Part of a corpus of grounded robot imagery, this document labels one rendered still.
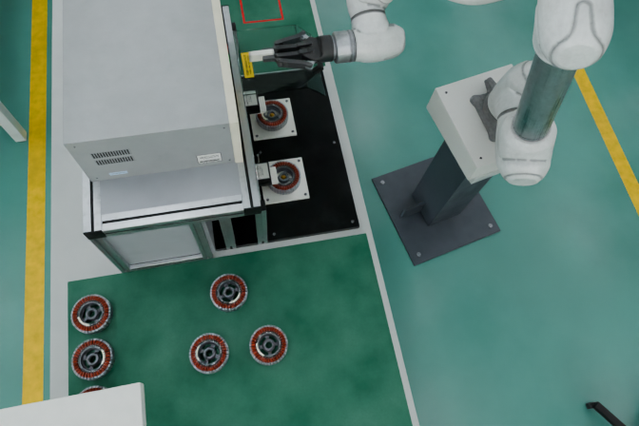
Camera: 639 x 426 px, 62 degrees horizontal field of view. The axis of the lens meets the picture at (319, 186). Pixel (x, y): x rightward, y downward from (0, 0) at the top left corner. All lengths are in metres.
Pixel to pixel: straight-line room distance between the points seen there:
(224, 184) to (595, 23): 0.91
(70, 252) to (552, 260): 2.12
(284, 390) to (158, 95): 0.90
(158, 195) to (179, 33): 0.41
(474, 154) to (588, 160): 1.37
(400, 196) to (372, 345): 1.14
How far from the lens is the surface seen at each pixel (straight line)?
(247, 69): 1.65
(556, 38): 1.17
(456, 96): 1.95
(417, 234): 2.60
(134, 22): 1.47
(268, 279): 1.69
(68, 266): 1.82
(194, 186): 1.42
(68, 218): 1.88
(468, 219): 2.71
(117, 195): 1.45
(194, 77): 1.34
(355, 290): 1.70
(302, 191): 1.76
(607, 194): 3.11
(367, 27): 1.55
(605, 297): 2.90
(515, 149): 1.64
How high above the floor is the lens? 2.39
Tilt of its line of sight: 65 degrees down
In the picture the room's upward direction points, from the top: 11 degrees clockwise
